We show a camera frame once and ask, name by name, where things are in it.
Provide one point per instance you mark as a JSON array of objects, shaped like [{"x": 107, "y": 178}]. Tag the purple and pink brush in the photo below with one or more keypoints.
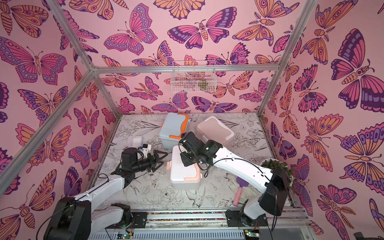
[{"x": 242, "y": 183}]

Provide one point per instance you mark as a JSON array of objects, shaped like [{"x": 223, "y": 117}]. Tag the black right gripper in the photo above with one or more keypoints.
[{"x": 186, "y": 157}]

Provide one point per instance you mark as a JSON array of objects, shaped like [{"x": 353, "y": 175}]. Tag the grey and orange first aid box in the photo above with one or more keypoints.
[{"x": 172, "y": 129}]

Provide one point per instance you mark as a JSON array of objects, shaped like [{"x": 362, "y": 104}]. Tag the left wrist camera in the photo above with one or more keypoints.
[{"x": 145, "y": 149}]

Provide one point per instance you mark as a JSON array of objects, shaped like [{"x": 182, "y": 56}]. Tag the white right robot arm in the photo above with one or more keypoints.
[{"x": 272, "y": 184}]

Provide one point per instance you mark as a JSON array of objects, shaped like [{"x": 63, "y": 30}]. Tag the pink first aid box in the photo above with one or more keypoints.
[{"x": 213, "y": 129}]

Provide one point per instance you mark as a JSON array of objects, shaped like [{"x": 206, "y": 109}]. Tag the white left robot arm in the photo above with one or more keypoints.
[{"x": 78, "y": 217}]

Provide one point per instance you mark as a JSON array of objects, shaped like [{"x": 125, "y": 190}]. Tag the white wire basket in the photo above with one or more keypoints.
[{"x": 192, "y": 76}]

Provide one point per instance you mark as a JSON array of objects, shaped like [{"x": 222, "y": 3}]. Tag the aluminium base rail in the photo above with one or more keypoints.
[{"x": 221, "y": 224}]

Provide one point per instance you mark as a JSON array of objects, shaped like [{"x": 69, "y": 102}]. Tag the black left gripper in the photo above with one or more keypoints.
[{"x": 153, "y": 163}]

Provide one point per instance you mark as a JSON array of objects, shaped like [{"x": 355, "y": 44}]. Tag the white and peach first aid box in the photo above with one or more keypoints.
[{"x": 181, "y": 177}]

